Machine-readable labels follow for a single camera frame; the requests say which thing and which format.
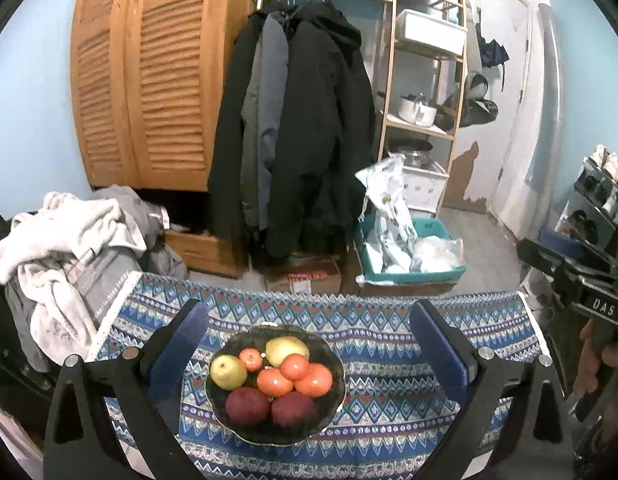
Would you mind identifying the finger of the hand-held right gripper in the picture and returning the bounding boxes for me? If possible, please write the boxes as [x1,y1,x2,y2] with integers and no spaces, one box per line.
[539,229,618,267]
[516,239,590,288]

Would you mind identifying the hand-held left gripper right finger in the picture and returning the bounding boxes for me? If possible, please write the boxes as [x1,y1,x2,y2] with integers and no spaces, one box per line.
[409,299,575,480]

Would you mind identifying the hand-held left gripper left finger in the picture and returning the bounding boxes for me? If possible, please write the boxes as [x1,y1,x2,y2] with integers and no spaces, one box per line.
[44,299,212,480]

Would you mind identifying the yellow pear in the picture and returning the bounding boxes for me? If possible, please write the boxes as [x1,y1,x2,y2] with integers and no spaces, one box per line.
[210,354,249,391]
[265,336,311,368]

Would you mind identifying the small orange tangerine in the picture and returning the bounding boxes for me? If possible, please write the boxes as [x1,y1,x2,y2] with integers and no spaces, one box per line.
[280,353,311,381]
[238,348,264,372]

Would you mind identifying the red apple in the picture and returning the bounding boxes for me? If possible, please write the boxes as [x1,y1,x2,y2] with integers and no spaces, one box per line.
[271,391,319,428]
[225,386,271,426]

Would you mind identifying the dark green glass plate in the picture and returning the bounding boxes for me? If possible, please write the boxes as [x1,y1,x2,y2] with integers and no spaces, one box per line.
[206,324,346,446]

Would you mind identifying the person's right hand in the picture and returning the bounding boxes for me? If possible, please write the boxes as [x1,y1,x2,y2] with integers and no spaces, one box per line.
[572,320,618,409]

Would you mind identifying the metal shoe rack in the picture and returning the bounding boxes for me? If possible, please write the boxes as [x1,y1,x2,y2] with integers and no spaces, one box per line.
[554,145,618,261]

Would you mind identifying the patterned blue tablecloth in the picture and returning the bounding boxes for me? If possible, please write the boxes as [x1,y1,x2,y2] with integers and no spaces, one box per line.
[86,270,555,480]

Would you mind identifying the flat cardboard box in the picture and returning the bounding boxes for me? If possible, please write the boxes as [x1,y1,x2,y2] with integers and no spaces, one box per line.
[356,275,462,297]

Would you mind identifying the teal plastic crate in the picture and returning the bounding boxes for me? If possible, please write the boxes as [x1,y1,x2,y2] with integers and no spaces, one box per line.
[353,216,467,286]

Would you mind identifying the rows of shoes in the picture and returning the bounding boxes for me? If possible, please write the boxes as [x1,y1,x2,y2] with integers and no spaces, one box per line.
[564,145,618,241]

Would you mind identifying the white plastic bags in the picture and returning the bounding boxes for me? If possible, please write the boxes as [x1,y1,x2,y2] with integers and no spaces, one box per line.
[411,235,464,273]

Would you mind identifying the wooden drawer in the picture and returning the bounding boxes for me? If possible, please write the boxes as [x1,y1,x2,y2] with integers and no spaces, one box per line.
[161,227,250,279]

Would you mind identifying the white lattice basket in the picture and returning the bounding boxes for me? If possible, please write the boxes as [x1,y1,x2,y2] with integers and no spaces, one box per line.
[399,162,451,213]

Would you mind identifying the white door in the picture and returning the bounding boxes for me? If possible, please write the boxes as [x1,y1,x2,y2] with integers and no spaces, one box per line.
[441,0,535,216]

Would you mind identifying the cardboard box with red label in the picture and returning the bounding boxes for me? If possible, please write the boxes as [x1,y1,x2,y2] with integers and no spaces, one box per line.
[264,256,342,295]

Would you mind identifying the grey hanging bag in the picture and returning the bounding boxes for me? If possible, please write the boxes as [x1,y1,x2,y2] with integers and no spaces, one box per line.
[434,72,499,131]

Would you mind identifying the metal pot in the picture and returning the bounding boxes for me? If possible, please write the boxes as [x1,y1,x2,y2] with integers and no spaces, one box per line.
[391,141,434,166]

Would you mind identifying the dark blue umbrella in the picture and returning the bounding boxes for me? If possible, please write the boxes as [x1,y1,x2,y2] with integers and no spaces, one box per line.
[476,12,510,93]

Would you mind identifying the black jacket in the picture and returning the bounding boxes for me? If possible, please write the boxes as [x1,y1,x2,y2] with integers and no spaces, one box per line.
[207,10,270,238]

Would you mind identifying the wooden shelf rack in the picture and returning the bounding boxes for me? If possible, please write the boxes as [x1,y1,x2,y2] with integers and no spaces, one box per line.
[376,0,470,221]

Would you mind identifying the black hooded coat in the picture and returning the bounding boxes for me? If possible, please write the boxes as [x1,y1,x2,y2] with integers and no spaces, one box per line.
[266,1,377,261]

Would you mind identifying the grey jacket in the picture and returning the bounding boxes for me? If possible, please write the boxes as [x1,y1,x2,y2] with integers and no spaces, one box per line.
[240,12,290,233]

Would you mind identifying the white storage bin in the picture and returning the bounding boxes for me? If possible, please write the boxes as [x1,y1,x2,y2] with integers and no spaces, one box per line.
[396,8,467,58]

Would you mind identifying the wooden louvered wardrobe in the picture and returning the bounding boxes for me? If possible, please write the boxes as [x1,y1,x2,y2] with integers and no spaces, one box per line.
[70,0,255,193]

